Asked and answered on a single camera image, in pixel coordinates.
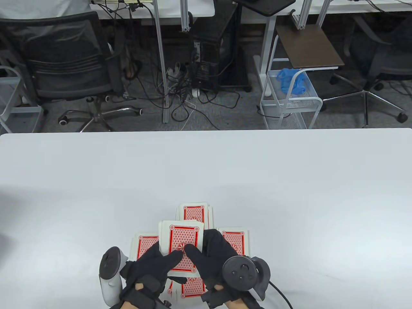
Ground deck of red-backed cards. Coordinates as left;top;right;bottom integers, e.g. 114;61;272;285
158;220;205;278

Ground person's left forearm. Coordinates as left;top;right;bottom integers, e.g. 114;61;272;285
109;301;142;309

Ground tangle of black floor cables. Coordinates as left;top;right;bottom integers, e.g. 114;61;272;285
129;58;242;131

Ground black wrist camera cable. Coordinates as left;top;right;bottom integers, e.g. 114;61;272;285
269;280;293;309

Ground crumpled blue gloves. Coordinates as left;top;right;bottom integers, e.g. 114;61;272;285
276;68;308;96

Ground pile of dealt red cards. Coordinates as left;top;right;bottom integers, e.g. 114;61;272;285
219;228;250;257
167;276;207;300
176;202;214;223
130;232;160;262

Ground white wire rolling cart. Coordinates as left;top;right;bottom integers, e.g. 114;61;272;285
258;34;323;130

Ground brown wooden side table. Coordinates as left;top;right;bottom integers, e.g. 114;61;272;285
275;23;346;70

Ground aluminium frame post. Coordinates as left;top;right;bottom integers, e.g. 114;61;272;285
180;0;192;33
316;0;332;29
153;0;170;125
291;0;312;30

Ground black computer tower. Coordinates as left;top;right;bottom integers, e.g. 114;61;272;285
189;3;252;94

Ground black mesh office chair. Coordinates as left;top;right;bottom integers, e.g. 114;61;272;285
0;11;144;133

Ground person's right hand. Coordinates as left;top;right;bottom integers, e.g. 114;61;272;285
187;229;239;292

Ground person's left hand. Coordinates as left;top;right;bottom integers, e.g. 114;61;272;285
120;242;187;304

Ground white floor power strip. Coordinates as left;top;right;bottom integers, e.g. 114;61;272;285
165;62;190;81

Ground white metal trolley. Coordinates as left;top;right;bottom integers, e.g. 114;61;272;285
0;65;44;133

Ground dark grey office chair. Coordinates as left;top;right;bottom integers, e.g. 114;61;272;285
322;14;412;128

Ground beige power strip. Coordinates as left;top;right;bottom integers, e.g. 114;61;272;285
91;0;154;5

